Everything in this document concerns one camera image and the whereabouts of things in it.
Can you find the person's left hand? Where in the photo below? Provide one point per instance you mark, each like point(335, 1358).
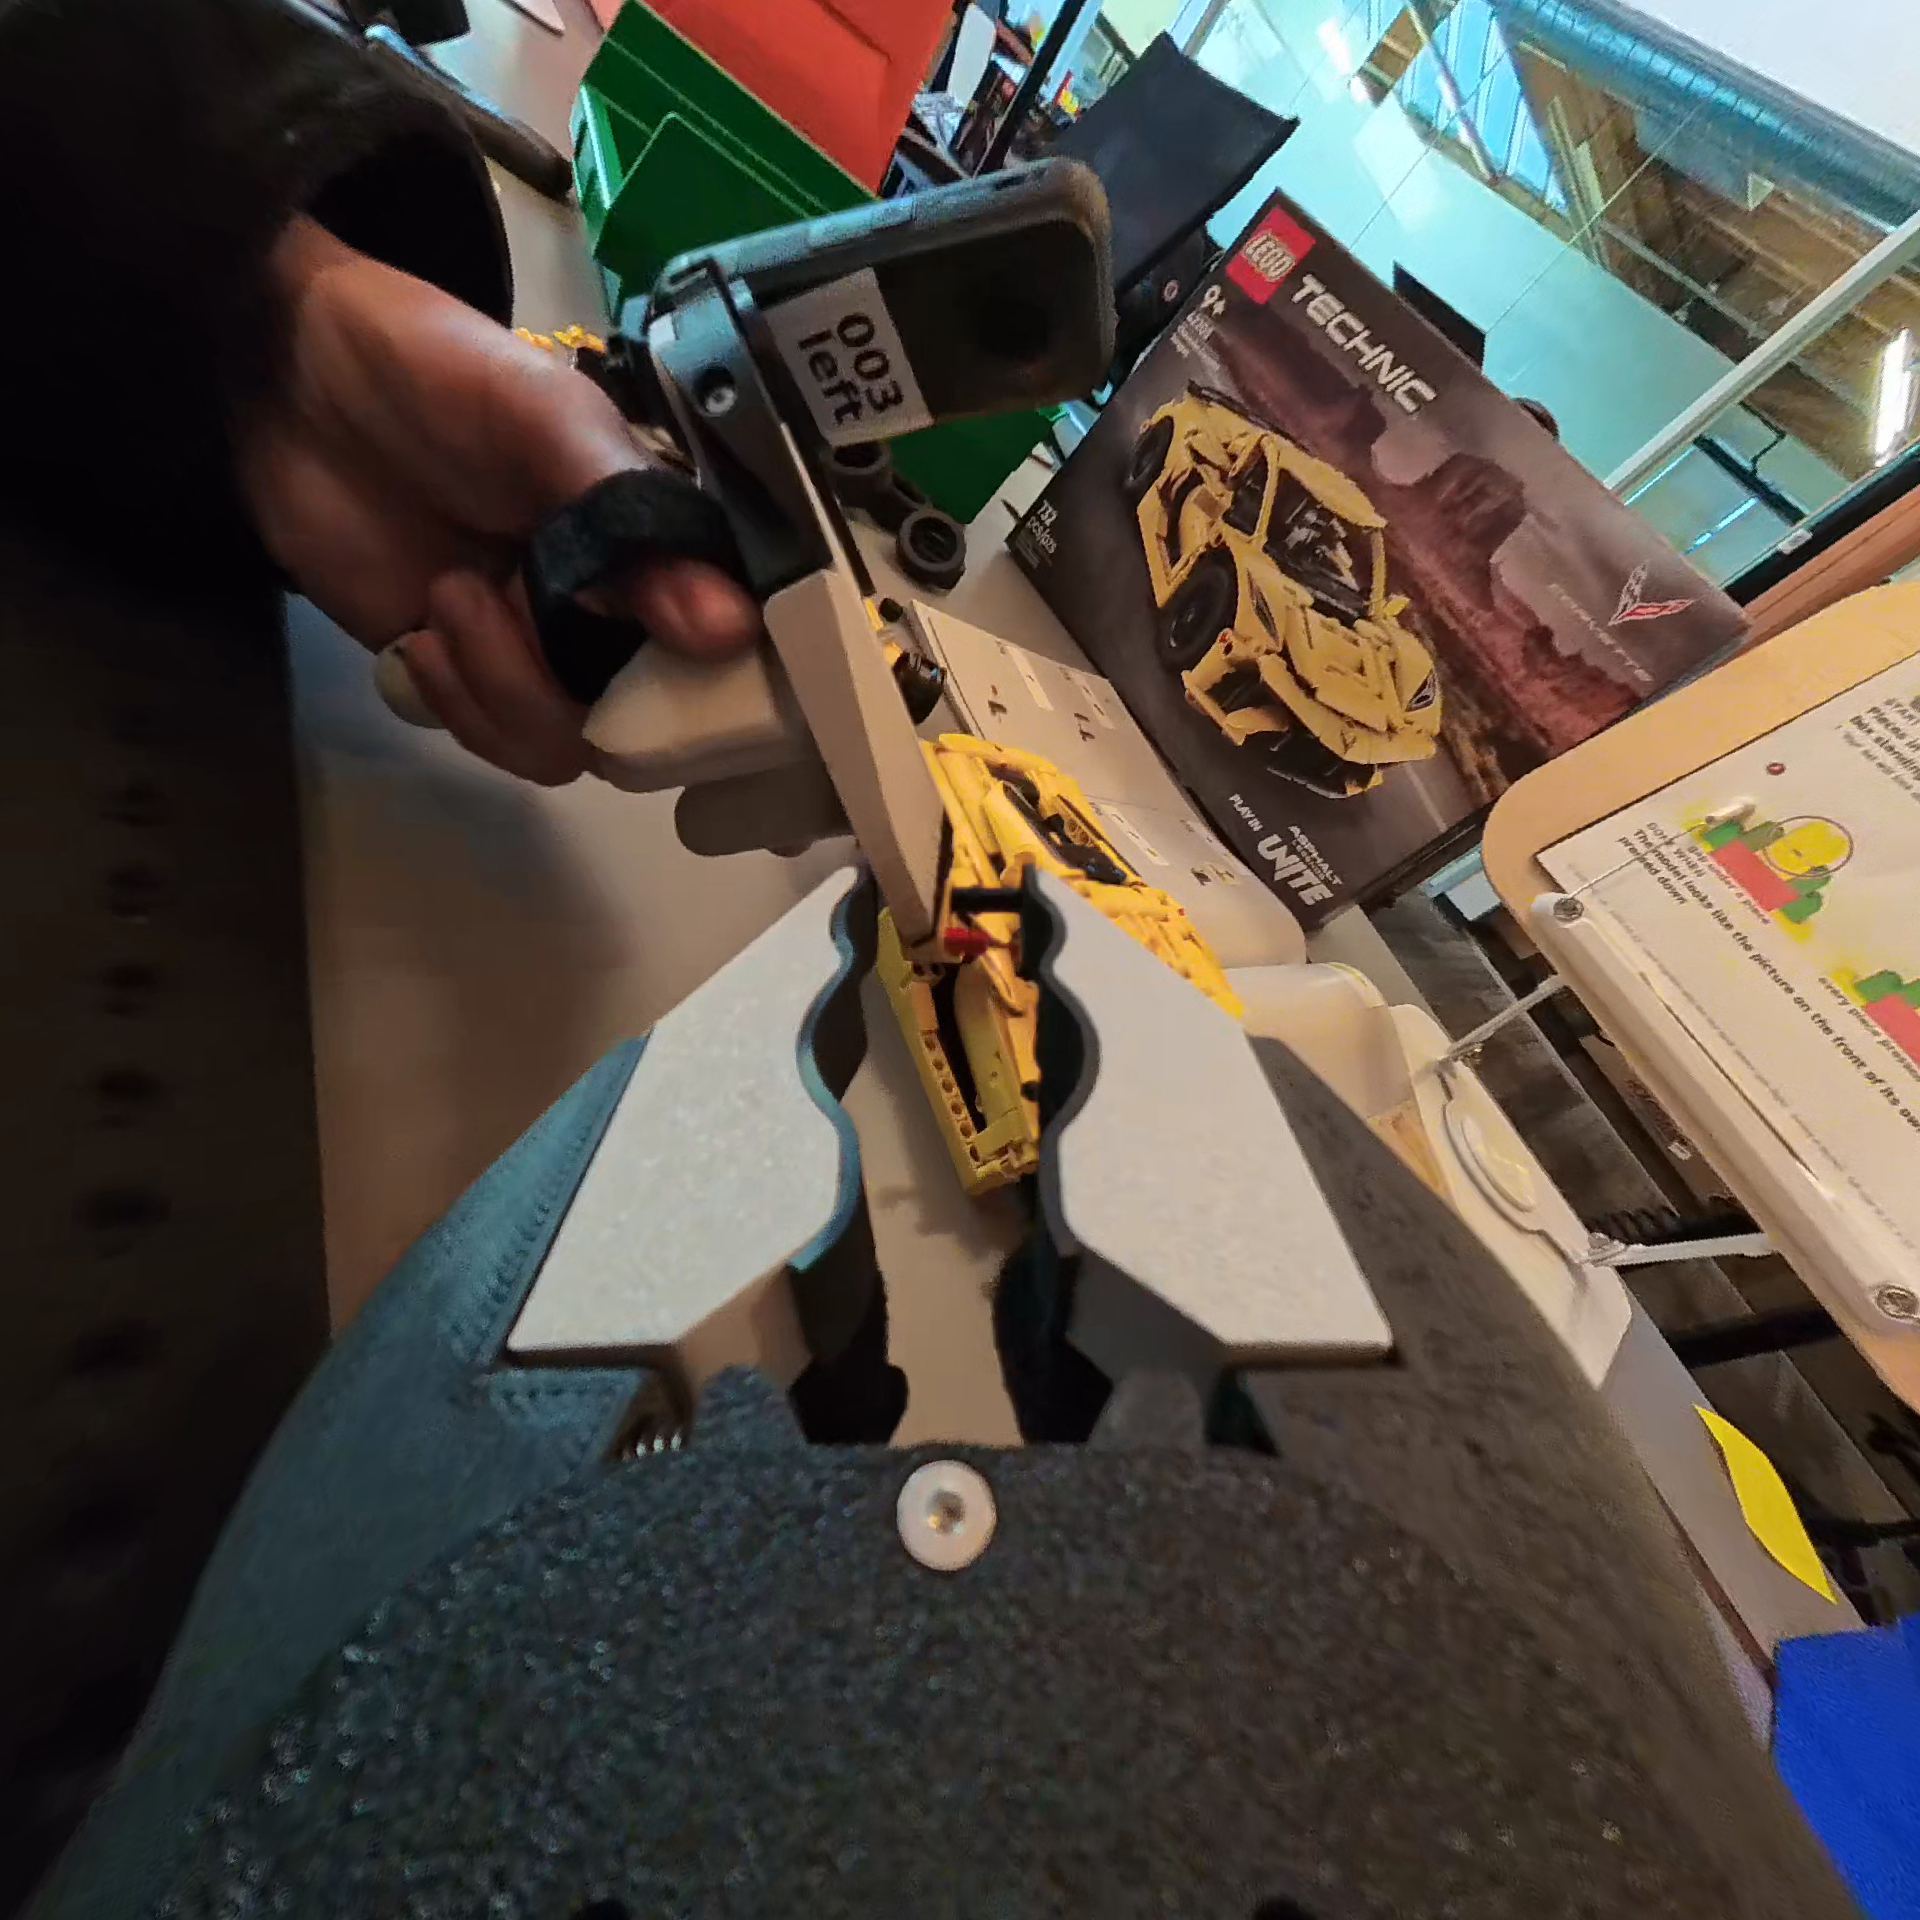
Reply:
point(406, 451)

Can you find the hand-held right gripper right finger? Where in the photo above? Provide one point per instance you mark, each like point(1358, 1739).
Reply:
point(1214, 1201)

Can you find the white paper notice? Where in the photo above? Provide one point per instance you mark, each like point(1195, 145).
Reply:
point(1771, 961)

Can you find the grey desk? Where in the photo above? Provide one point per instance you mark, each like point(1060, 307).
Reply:
point(480, 931)

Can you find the person's left forearm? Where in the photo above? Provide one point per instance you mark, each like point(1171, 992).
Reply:
point(181, 224)

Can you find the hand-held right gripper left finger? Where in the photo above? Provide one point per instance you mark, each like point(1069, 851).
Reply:
point(676, 1201)

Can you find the white sign stand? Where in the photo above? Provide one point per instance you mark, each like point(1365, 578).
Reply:
point(1500, 1170)

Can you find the perforated grey panel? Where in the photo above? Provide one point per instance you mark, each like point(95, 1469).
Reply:
point(150, 1049)

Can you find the pile of black brick parts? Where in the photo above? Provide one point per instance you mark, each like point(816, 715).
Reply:
point(563, 340)

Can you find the blue storage bin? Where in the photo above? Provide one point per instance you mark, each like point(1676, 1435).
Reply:
point(1852, 1769)

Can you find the red storage bin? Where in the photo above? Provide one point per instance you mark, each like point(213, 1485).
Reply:
point(810, 59)

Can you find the toy car box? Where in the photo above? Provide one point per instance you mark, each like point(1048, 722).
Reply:
point(1349, 451)

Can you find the metal ceiling duct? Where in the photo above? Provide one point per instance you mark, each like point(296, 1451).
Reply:
point(1724, 89)

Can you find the black office chair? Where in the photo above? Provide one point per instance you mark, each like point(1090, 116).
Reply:
point(1171, 148)

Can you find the wooden sign board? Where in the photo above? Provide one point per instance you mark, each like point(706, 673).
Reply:
point(1590, 779)

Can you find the yellow toy brick car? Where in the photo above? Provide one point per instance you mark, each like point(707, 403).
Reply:
point(991, 1080)

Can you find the green storage bin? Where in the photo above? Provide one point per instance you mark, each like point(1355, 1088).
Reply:
point(676, 164)

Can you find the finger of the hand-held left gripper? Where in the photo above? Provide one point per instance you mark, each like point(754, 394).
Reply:
point(869, 720)

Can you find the yellow paper note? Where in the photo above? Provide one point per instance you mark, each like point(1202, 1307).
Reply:
point(1771, 1500)

